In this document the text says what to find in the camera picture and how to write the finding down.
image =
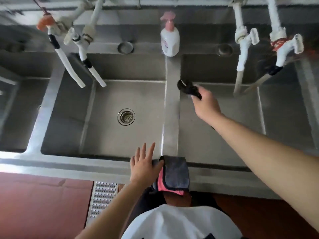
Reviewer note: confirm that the person's left little finger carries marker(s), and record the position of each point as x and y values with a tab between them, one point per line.
132	161

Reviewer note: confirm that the white supply pipe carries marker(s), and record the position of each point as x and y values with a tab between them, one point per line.
96	14
79	9
238	14
273	13

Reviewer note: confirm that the white soap bottle pink pump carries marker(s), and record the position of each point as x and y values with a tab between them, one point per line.
170	38

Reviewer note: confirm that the person's white shirt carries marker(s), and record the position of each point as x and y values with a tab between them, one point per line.
179	224

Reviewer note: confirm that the stainless steel sink unit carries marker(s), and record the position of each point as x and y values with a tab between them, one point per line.
104	136

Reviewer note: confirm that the grey and pink cleaning cloth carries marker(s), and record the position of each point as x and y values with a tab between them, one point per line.
174	175

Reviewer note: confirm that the person's right hand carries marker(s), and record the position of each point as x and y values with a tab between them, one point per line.
206	107

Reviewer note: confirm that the person's left forearm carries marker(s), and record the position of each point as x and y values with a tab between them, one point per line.
109	216

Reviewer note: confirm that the person's right fingers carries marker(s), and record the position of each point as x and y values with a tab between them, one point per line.
200	90

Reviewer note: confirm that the round metal overflow cap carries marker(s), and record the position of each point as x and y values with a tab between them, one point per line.
125	48
225	50

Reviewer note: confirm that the person's right forearm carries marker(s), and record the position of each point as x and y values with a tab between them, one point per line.
269	161

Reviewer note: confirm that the person's left thumb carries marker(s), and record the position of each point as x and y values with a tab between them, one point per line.
159	165

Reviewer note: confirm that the perforated metal floor grate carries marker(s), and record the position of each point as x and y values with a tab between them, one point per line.
102	200

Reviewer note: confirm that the round metal drain strainer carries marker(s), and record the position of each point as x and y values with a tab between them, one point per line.
126	117

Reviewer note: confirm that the horizontal white water pipe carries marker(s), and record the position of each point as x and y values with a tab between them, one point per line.
159	1

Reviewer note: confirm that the person's left middle finger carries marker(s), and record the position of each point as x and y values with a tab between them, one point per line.
143	151

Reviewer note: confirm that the white faucet with red tape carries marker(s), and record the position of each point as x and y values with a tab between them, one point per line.
285	47

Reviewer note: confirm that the white plastic faucet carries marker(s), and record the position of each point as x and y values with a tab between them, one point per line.
77	37
245	38

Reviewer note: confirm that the person's dark trousers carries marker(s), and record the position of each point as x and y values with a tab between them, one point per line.
149	199

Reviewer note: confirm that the person's left hand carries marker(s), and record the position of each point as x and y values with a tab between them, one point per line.
143	171

